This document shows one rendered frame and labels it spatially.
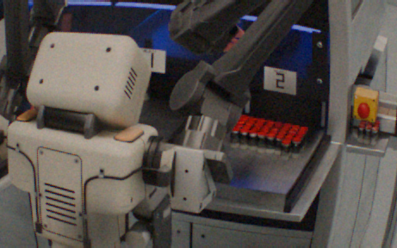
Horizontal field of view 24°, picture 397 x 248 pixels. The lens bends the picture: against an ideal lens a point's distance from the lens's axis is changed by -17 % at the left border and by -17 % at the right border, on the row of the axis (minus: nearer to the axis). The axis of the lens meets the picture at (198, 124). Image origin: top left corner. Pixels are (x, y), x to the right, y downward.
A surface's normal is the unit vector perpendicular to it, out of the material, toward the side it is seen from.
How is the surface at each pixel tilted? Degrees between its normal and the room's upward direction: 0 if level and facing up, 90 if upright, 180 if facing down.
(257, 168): 0
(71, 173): 82
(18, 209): 90
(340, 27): 90
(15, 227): 90
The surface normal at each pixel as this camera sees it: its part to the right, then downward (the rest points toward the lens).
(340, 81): -0.34, 0.38
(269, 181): 0.03, -0.91
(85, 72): -0.21, -0.33
